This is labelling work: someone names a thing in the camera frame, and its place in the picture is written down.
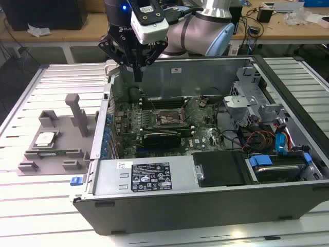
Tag blue expansion card retainer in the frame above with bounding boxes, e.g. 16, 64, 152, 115
102, 113, 113, 158

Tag CPU socket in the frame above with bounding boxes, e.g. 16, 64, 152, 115
154, 108, 186, 127

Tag green RAM stick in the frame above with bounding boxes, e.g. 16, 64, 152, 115
142, 127, 195, 137
35, 149, 70, 157

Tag RAM slot with black latches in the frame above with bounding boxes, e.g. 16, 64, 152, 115
142, 104, 186, 109
142, 99, 186, 103

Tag pale grey case handle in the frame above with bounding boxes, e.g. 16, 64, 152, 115
105, 59, 121, 77

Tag blue flat data wire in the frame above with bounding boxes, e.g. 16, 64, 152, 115
273, 117, 293, 156

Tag large black box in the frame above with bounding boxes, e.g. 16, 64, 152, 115
1, 0, 88, 32

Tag RAM slot with white latches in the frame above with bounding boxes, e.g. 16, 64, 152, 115
142, 97, 186, 101
142, 102, 186, 107

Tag black power plug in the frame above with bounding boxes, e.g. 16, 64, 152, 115
248, 114, 261, 127

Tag white paper sheet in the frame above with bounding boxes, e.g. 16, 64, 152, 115
307, 12, 329, 26

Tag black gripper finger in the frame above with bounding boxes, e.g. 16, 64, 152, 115
138, 40, 169, 83
97, 35, 139, 83

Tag grey PC case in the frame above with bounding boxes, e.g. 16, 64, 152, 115
69, 54, 329, 236

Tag wooden desk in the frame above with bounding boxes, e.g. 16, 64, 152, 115
0, 5, 329, 64

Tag red data wire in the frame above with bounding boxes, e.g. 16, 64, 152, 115
286, 131, 294, 153

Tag metal socket cover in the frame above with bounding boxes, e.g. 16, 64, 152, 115
179, 96, 203, 123

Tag CPU with silver top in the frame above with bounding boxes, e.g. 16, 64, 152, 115
34, 132, 57, 148

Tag green motherboard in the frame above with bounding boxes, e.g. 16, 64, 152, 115
112, 96, 233, 159

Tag grey parts rack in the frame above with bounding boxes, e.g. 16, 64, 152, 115
16, 93, 100, 177

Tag crumpled clear plastic bag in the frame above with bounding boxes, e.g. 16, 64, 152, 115
283, 7, 309, 26

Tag black plastic shroud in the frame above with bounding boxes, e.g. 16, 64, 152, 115
192, 151, 251, 188

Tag black camera cable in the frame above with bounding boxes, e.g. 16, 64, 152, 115
164, 6, 205, 26

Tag small black box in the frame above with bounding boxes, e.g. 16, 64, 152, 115
257, 7, 273, 23

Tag white crumpled cloth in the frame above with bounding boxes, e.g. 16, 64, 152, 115
27, 24, 51, 38

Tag silver metal disk bay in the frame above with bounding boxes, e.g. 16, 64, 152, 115
222, 65, 288, 129

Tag graphics card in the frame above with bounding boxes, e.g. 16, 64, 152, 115
141, 130, 181, 149

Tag hard disk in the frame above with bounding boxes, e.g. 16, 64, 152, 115
256, 164, 302, 182

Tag black upright computer tower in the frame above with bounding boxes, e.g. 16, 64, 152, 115
229, 4, 244, 36

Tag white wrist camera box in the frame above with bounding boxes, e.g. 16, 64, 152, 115
130, 0, 170, 45

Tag red yellow black wire bundle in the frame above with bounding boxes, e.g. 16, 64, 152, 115
245, 130, 277, 154

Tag silver power supply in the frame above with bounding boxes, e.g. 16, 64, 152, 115
92, 155, 200, 195

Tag blue disk carrier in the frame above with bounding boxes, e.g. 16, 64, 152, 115
248, 152, 313, 181

